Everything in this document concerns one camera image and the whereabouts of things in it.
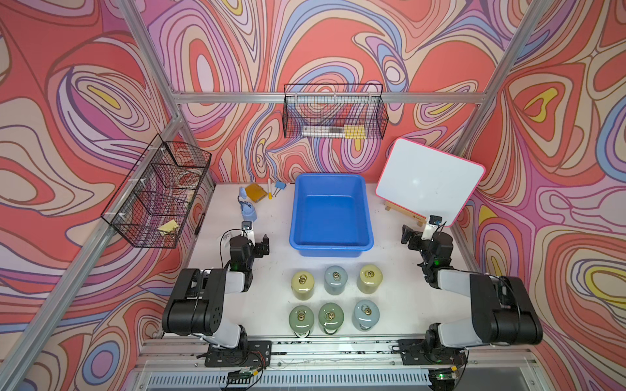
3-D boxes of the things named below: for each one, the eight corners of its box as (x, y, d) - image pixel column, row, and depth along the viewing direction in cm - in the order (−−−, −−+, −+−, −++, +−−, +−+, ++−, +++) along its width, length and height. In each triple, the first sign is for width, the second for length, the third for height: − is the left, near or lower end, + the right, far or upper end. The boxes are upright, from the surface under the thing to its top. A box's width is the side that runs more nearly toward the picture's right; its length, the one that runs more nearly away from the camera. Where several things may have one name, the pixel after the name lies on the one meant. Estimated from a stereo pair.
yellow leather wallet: (255, 203, 115) (254, 200, 113) (243, 191, 120) (242, 188, 118) (268, 195, 118) (267, 192, 117) (256, 184, 123) (255, 181, 122)
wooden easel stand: (381, 209, 112) (383, 202, 108) (383, 206, 113) (385, 200, 109) (422, 228, 105) (425, 222, 101) (423, 225, 106) (427, 219, 102)
